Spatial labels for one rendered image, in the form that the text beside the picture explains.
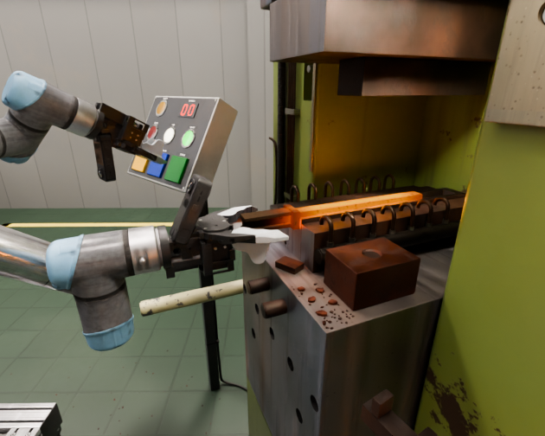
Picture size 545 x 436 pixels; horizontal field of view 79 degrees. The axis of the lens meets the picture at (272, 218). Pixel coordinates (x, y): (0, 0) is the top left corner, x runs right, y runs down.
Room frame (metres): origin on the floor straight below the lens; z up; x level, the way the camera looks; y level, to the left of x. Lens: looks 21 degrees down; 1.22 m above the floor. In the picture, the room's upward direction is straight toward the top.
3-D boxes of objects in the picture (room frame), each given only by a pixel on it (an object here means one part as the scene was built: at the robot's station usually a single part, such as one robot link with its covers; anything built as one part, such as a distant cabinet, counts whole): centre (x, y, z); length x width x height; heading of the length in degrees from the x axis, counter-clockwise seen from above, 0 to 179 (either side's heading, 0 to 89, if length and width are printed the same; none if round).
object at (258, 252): (0.49, 0.02, 0.98); 0.09 x 0.03 x 0.06; 77
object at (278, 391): (0.64, -0.26, 0.69); 0.56 x 0.38 x 0.45; 113
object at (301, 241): (0.69, -0.23, 0.96); 0.42 x 0.20 x 0.09; 113
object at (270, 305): (0.47, 0.00, 0.87); 0.04 x 0.03 x 0.03; 113
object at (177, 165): (0.93, 0.27, 1.01); 0.07 x 0.05 x 0.07; 48
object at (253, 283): (0.54, 0.03, 0.87); 0.04 x 0.03 x 0.03; 113
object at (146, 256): (0.48, 0.20, 0.98); 0.08 x 0.05 x 0.08; 23
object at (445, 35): (0.69, -0.23, 1.32); 0.42 x 0.20 x 0.10; 113
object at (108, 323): (0.46, 0.28, 0.88); 0.11 x 0.08 x 0.11; 36
